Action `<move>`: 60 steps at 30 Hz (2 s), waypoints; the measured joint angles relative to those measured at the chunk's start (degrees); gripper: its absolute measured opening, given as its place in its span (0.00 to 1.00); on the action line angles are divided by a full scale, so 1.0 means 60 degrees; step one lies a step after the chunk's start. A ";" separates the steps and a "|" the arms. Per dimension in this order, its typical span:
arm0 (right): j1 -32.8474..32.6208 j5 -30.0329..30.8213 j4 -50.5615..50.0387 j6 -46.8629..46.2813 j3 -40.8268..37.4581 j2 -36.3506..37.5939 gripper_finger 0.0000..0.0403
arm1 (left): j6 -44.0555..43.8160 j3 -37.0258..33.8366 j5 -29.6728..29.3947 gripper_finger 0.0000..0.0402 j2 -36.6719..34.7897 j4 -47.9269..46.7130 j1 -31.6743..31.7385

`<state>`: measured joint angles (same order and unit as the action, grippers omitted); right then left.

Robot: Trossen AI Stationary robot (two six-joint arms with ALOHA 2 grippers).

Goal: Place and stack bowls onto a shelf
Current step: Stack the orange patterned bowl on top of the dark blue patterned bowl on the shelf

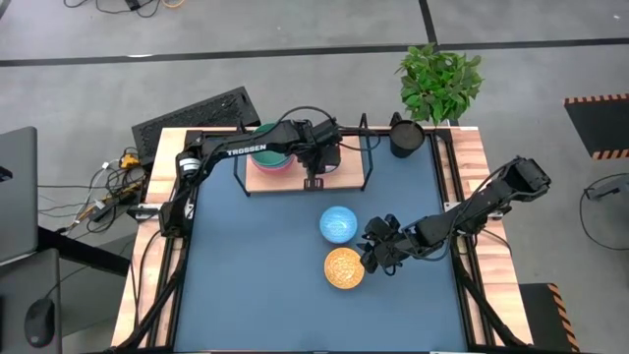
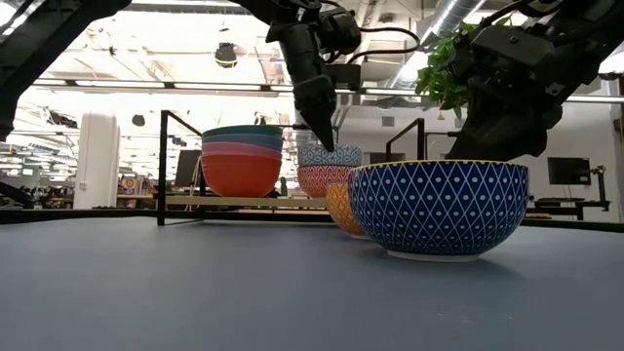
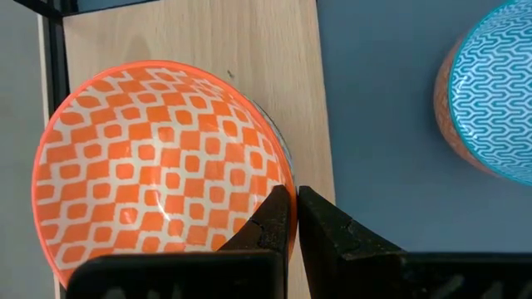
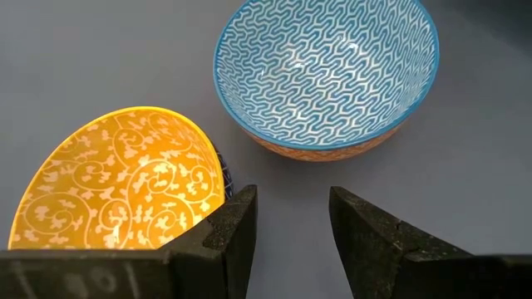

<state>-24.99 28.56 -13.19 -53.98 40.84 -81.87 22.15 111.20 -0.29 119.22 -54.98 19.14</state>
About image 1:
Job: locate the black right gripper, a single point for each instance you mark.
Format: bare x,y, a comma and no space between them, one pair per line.
403,241

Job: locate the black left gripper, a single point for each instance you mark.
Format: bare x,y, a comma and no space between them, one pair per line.
319,147

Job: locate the wooden shelf with black legs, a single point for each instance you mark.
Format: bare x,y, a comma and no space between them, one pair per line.
290,182

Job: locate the blue white striped bowl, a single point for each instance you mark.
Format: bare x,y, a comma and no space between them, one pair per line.
338,225

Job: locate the red bowl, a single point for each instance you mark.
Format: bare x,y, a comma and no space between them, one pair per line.
272,170

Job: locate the orange patterned bowl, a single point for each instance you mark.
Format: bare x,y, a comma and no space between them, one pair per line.
343,269

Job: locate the green bowl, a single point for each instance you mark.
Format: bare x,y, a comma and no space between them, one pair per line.
270,158

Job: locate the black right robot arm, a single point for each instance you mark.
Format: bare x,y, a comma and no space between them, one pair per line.
472,209

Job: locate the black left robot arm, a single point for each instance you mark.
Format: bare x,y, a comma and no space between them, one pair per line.
245,146

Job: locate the black cup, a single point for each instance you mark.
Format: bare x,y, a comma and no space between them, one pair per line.
407,140

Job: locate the blue table mat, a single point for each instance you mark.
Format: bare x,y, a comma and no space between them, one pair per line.
255,295

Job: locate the black perforated panel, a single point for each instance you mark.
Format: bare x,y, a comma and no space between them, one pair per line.
196,118

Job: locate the green leafy plant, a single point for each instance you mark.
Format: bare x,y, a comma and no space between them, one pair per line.
437,83

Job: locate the black hazard-striped floor mat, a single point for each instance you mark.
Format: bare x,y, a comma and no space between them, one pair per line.
599,123
540,314

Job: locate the yellow plug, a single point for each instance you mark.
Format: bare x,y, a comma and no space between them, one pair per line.
130,161

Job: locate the black power strip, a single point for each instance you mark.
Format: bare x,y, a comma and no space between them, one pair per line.
110,211

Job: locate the black stand beam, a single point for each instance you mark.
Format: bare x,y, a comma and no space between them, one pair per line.
83,253

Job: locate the black power adapter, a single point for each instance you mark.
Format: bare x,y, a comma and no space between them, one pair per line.
133,4

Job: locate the grey laptop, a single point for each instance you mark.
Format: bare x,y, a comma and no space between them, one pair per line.
17,196

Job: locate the black computer mouse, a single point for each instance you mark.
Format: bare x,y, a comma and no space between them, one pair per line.
40,322

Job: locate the grey side desk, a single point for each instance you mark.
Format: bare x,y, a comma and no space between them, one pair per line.
15,290

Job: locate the black metal table frame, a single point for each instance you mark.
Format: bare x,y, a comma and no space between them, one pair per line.
178,295

